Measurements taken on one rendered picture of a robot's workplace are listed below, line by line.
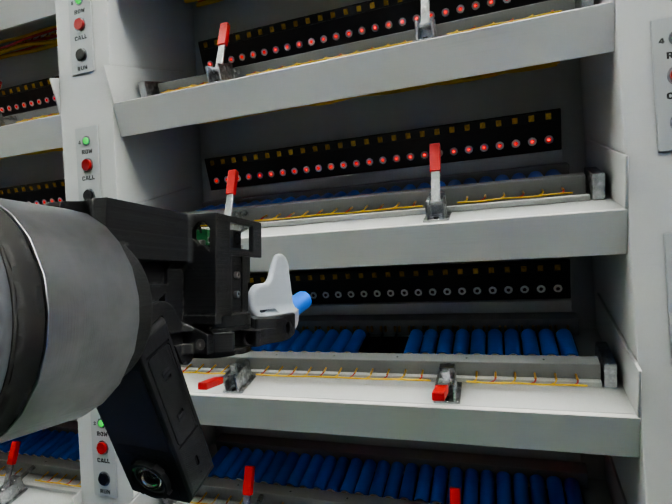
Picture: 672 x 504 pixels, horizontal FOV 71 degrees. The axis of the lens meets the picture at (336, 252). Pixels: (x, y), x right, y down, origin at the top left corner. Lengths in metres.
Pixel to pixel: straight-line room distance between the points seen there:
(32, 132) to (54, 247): 0.67
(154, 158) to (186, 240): 0.52
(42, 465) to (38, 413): 0.80
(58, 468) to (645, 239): 0.90
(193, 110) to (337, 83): 0.20
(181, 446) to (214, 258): 0.10
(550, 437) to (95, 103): 0.70
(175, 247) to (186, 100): 0.42
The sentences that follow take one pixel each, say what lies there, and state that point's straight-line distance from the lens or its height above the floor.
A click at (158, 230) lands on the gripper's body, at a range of 0.25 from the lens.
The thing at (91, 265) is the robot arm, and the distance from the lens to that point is 0.19.
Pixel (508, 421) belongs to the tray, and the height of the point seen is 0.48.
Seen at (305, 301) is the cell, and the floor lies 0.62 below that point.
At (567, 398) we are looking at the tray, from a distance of 0.56.
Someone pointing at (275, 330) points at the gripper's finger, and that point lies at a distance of 0.30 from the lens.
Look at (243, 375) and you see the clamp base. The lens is 0.63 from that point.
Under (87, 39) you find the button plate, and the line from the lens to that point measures 0.80.
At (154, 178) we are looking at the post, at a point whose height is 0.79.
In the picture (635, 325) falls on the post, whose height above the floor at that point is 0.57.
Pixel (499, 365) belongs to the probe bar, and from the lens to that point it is 0.57.
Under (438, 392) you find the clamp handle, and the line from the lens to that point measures 0.48.
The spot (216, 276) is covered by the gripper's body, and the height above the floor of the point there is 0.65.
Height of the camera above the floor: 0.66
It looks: level
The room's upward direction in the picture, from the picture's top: 3 degrees counter-clockwise
